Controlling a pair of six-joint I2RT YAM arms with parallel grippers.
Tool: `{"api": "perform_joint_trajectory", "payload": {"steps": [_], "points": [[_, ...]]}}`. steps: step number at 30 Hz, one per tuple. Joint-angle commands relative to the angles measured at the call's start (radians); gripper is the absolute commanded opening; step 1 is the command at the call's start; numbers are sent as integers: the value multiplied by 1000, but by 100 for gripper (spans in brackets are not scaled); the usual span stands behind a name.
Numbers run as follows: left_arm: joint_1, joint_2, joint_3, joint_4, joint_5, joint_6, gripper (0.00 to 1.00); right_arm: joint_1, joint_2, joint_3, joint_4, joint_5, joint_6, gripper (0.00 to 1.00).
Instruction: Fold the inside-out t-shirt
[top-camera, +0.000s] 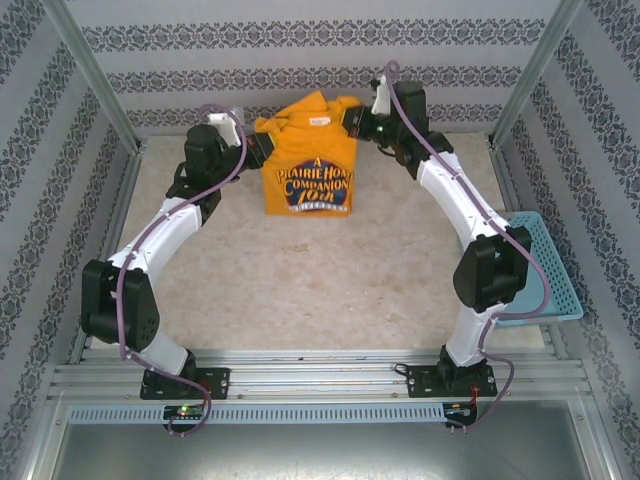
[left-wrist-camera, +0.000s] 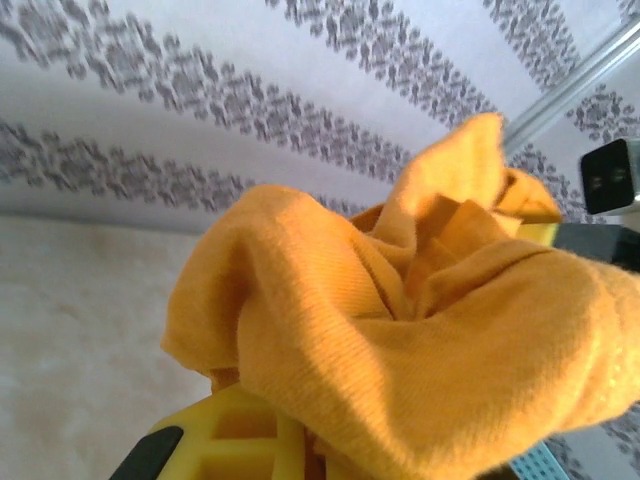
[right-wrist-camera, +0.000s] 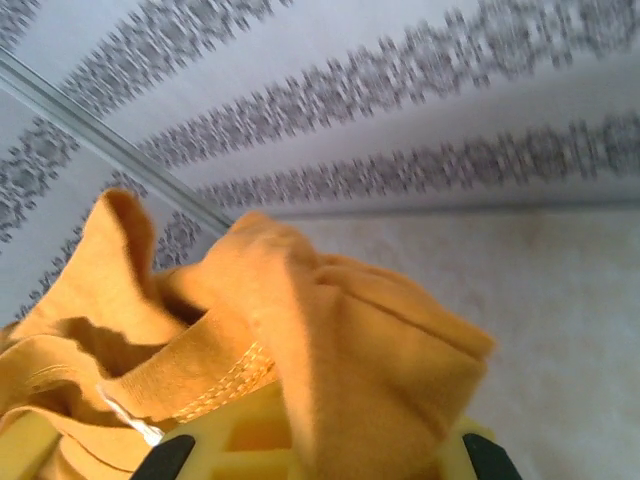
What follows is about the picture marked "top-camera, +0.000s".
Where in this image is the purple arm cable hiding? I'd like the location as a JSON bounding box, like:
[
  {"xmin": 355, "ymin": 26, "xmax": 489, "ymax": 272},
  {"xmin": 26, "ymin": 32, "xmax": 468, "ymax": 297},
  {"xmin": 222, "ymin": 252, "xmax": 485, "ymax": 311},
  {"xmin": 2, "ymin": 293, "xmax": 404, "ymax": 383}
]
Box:
[
  {"xmin": 117, "ymin": 102, "xmax": 248, "ymax": 437},
  {"xmin": 383, "ymin": 60, "xmax": 554, "ymax": 436}
]

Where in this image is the orange printed t-shirt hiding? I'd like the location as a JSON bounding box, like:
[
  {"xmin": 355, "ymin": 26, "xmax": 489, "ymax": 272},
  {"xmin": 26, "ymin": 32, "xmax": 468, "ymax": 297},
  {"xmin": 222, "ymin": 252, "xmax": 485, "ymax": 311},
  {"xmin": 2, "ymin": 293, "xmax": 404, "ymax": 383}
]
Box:
[{"xmin": 253, "ymin": 90, "xmax": 364, "ymax": 219}]

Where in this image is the aluminium frame post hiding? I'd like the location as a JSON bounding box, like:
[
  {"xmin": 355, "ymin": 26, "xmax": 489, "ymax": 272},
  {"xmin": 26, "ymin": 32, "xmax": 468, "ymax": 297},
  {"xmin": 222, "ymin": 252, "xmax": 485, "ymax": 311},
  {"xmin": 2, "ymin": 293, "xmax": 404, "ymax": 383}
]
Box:
[
  {"xmin": 487, "ymin": 0, "xmax": 586, "ymax": 149},
  {"xmin": 42, "ymin": 0, "xmax": 146, "ymax": 154}
]

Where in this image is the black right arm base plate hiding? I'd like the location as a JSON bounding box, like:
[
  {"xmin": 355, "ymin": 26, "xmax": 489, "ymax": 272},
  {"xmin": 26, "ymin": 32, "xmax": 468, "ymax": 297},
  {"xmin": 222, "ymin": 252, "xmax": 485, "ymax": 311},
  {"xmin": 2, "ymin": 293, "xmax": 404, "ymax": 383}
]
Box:
[{"xmin": 405, "ymin": 363, "xmax": 497, "ymax": 400}]

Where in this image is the grey sheet metal panel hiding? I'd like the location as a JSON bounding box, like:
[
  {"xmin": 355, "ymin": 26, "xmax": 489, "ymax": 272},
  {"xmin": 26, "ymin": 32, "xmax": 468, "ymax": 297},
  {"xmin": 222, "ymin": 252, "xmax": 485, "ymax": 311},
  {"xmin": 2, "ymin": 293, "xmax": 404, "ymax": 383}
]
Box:
[{"xmin": 49, "ymin": 423, "xmax": 609, "ymax": 480}]

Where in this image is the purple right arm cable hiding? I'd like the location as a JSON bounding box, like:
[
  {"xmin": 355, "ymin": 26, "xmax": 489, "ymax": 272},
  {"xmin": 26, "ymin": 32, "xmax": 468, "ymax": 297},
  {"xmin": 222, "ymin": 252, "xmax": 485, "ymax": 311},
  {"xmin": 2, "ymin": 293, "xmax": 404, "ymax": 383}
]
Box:
[{"xmin": 383, "ymin": 60, "xmax": 554, "ymax": 436}]

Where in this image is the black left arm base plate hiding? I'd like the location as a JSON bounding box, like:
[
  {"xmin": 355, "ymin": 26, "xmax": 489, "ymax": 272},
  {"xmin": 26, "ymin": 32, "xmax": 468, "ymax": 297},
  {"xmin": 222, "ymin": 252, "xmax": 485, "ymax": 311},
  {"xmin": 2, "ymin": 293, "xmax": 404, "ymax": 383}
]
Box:
[{"xmin": 139, "ymin": 367, "xmax": 231, "ymax": 401}]

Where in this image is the aluminium extrusion table frame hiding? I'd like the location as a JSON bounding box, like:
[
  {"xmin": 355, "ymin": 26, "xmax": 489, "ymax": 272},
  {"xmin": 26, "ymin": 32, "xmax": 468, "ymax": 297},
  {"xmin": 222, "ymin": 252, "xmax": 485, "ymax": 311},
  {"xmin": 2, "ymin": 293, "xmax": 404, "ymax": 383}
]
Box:
[{"xmin": 47, "ymin": 134, "xmax": 589, "ymax": 404}]

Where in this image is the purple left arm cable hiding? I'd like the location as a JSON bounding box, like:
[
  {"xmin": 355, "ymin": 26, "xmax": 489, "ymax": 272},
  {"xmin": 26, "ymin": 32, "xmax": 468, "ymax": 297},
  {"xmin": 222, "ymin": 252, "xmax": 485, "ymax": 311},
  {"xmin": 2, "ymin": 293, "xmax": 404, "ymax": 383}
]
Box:
[{"xmin": 117, "ymin": 102, "xmax": 248, "ymax": 437}]

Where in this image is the slotted grey cable duct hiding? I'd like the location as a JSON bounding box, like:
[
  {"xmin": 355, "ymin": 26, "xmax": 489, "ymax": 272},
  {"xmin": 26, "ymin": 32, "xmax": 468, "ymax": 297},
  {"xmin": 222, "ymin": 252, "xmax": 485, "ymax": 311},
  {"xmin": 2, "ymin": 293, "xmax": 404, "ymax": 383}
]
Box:
[{"xmin": 67, "ymin": 403, "xmax": 446, "ymax": 425}]

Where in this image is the light blue plastic basket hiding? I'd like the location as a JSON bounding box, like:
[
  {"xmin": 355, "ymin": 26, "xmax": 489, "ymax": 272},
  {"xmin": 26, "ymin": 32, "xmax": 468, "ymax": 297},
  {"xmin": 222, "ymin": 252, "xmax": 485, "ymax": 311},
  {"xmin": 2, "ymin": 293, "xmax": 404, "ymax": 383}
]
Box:
[{"xmin": 492, "ymin": 210, "xmax": 585, "ymax": 329}]

